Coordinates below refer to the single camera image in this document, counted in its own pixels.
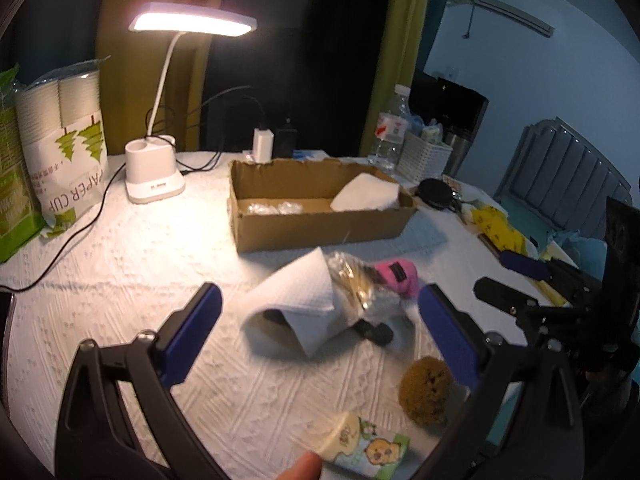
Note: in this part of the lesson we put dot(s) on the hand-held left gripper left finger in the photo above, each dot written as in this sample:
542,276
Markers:
195,332

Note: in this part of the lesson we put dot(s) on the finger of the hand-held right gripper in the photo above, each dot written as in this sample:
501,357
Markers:
525,263
500,292

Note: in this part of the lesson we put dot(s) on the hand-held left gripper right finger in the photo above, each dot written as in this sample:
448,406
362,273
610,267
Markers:
450,332

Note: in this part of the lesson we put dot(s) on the brown round sponge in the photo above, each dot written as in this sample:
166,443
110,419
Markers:
425,390

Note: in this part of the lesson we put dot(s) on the pink soft pouch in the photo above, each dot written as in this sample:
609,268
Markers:
405,280

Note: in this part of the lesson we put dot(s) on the black soft item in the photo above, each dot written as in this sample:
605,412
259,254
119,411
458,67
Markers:
372,333

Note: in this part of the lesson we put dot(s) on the clear plastic bag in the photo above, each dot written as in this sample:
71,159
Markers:
350,280

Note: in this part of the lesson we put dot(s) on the white paper towel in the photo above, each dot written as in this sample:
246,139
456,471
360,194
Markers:
310,280

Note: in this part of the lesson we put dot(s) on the cartoon print tissue packet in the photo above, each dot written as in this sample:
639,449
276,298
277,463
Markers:
360,450

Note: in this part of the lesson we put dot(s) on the cardboard box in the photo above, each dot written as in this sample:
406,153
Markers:
310,232

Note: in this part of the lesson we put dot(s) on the white tissue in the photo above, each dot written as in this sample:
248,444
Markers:
367,192

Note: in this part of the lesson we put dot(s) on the yellow plastic bag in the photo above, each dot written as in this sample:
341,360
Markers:
495,227

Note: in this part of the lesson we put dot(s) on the bed with teal sheet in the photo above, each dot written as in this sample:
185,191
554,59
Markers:
580,247

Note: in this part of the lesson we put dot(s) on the white textured tablecloth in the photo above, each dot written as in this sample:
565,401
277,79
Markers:
125,280

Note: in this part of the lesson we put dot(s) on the grey padded headboard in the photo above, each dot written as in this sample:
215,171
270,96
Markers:
560,170

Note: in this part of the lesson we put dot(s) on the black round case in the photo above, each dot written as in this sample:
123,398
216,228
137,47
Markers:
435,194

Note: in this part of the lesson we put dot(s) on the steel thermos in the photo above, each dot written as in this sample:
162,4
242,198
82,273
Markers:
457,147

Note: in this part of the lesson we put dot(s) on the white woven basket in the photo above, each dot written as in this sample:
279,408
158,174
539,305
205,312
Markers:
425,157

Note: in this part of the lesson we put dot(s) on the clear plastic wrap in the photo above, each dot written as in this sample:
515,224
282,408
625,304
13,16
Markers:
275,208

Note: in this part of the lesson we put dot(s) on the white desk lamp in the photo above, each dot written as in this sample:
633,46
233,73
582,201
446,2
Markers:
155,175

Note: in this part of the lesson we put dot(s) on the packets in basket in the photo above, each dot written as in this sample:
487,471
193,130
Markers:
427,132

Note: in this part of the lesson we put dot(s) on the black monitor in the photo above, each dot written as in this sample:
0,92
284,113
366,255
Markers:
450,105

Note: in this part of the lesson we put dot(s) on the clear water bottle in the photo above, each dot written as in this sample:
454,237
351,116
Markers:
389,132

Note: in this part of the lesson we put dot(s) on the white charger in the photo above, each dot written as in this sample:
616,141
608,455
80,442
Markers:
263,145

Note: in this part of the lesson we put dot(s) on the black charger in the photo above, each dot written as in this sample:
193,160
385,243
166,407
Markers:
286,142

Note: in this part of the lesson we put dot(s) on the paper cup package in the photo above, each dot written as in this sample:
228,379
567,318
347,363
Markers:
65,160

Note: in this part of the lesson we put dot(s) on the green package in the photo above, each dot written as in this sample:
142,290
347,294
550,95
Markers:
10,200

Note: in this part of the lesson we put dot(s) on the white air conditioner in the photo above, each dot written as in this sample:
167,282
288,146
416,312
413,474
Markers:
515,12

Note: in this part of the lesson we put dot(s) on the yellow curtain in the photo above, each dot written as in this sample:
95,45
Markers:
400,35
120,55

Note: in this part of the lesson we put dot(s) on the teal curtain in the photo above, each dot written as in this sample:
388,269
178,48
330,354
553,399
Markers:
55,45
437,10

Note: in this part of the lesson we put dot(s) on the dark window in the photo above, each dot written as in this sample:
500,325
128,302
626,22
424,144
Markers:
300,60

